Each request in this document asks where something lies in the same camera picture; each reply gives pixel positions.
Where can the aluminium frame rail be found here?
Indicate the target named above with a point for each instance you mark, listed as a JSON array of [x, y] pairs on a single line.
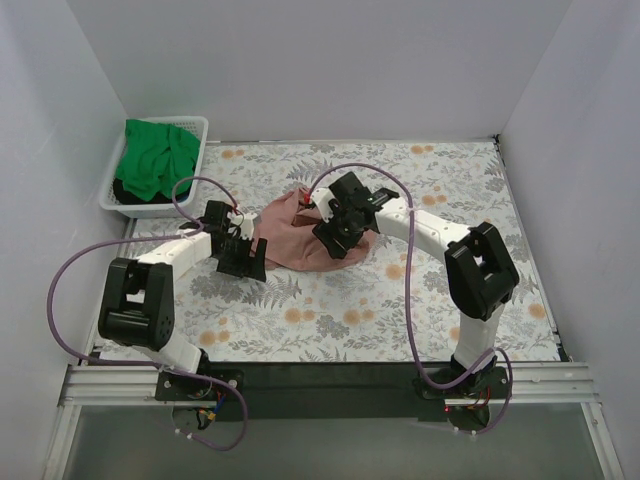
[[542, 420]]

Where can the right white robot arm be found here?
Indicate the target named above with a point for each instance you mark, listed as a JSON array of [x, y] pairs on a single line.
[[480, 272]]

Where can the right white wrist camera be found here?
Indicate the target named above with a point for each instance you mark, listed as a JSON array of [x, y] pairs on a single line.
[[325, 203]]

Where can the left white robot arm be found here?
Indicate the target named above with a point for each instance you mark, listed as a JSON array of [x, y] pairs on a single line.
[[138, 308]]

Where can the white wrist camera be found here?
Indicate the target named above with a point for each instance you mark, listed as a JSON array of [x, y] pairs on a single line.
[[242, 225], [325, 203]]

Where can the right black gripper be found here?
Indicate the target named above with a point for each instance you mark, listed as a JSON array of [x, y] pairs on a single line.
[[335, 235]]

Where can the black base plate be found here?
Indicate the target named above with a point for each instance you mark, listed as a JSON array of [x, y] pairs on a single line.
[[270, 391]]

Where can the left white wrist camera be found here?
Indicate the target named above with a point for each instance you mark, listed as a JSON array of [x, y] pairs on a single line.
[[242, 225]]

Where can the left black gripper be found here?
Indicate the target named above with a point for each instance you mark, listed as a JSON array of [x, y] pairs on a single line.
[[240, 261]]

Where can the white plastic basket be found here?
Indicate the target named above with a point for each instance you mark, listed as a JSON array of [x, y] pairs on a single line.
[[197, 125]]

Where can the black garment in basket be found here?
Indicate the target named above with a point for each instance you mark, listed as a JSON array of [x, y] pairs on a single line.
[[128, 198]]

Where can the pink t-shirt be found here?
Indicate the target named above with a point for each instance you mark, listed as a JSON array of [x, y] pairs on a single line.
[[287, 225]]

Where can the green t-shirt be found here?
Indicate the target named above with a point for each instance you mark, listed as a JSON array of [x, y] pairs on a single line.
[[158, 158]]

